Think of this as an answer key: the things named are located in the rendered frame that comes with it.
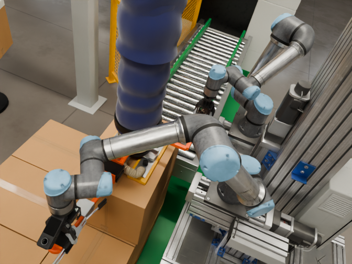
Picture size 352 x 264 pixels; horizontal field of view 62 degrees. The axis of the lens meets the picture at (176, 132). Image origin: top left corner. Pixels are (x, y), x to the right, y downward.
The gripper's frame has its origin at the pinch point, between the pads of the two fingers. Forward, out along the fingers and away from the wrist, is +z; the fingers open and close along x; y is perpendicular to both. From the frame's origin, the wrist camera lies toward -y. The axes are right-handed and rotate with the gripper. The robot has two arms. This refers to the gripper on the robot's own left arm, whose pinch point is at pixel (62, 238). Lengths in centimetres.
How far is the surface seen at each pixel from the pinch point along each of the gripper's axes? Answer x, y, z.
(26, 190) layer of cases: 55, 34, 56
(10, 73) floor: 201, 169, 109
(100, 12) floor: 207, 366, 109
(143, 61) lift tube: -3, 49, -51
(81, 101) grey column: 107, 165, 103
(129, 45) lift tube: 3, 49, -55
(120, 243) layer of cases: -11, 30, 56
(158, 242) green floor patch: -27, 65, 110
